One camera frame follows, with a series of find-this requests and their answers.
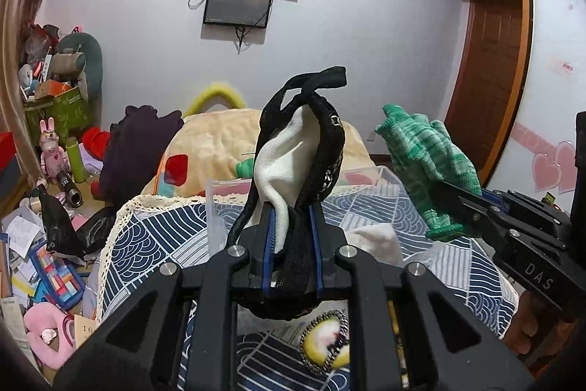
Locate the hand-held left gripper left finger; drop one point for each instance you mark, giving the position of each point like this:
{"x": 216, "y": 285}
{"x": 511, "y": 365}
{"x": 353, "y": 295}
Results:
{"x": 269, "y": 242}

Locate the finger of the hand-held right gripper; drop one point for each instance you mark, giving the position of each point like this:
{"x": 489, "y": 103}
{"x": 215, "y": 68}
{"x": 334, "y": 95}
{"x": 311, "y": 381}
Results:
{"x": 501, "y": 199}
{"x": 462, "y": 201}

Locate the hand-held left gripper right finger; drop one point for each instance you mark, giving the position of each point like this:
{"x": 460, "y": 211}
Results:
{"x": 317, "y": 242}

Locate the green knit glove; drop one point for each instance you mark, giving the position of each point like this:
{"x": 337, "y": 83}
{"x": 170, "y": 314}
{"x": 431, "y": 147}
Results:
{"x": 421, "y": 153}

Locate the white sock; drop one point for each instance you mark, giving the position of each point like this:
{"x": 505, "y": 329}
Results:
{"x": 279, "y": 157}

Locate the black mesh garment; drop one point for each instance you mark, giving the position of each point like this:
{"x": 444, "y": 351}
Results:
{"x": 327, "y": 130}

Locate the person's right hand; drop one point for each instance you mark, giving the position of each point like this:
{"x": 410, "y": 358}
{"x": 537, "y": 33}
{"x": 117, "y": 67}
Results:
{"x": 533, "y": 327}

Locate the pink heart sticker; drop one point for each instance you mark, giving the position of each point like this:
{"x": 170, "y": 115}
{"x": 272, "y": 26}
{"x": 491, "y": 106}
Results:
{"x": 547, "y": 166}

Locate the white cloth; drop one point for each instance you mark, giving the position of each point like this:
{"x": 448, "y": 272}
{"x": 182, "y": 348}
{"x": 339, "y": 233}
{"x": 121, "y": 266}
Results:
{"x": 375, "y": 242}

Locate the clear plastic box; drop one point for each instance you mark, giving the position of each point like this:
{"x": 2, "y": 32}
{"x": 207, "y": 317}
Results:
{"x": 224, "y": 194}

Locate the small green toy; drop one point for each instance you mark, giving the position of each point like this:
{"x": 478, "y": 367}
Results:
{"x": 246, "y": 166}

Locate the yellow white plush pouch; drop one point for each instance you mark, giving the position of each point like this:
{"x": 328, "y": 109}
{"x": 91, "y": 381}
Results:
{"x": 322, "y": 336}

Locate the wooden door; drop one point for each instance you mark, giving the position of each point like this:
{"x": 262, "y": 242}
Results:
{"x": 490, "y": 88}

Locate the beige blanket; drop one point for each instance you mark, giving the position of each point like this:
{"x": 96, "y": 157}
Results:
{"x": 215, "y": 139}

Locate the blue patterned tablecloth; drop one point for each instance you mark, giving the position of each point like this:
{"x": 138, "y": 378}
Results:
{"x": 151, "y": 230}

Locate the dark purple garment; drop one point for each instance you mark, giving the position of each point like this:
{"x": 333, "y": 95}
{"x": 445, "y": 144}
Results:
{"x": 132, "y": 153}

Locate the red plush item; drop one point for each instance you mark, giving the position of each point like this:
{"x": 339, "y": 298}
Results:
{"x": 95, "y": 141}

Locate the black cylindrical flashlight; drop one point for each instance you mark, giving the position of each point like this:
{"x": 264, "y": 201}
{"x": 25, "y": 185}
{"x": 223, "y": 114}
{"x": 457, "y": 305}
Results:
{"x": 69, "y": 191}

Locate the green bottle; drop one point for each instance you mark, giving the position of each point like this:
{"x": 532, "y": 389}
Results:
{"x": 76, "y": 159}

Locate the black plastic bag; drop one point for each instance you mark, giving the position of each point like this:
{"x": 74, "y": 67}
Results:
{"x": 57, "y": 230}

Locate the colourful blue box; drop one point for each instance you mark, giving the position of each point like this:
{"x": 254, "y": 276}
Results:
{"x": 55, "y": 276}

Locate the pink rabbit figurine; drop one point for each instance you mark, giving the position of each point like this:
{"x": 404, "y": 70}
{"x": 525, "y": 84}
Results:
{"x": 51, "y": 153}

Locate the small black monitor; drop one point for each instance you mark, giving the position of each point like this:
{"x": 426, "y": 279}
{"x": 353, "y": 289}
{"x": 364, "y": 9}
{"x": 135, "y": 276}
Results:
{"x": 238, "y": 4}

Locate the pink plush slipper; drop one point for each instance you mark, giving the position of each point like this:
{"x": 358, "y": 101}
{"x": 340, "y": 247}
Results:
{"x": 41, "y": 327}

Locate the green cardboard box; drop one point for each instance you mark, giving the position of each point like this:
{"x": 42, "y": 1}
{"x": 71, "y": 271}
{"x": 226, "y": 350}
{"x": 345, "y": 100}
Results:
{"x": 59, "y": 111}

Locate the pile of papers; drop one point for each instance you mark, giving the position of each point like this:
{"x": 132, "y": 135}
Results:
{"x": 18, "y": 235}

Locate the grey green plush toy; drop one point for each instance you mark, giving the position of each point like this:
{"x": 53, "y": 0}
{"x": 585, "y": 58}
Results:
{"x": 87, "y": 52}

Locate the red box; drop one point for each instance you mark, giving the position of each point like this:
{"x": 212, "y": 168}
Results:
{"x": 7, "y": 146}

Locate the brown curtain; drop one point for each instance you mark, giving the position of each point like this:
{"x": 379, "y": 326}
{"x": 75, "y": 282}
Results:
{"x": 23, "y": 29}

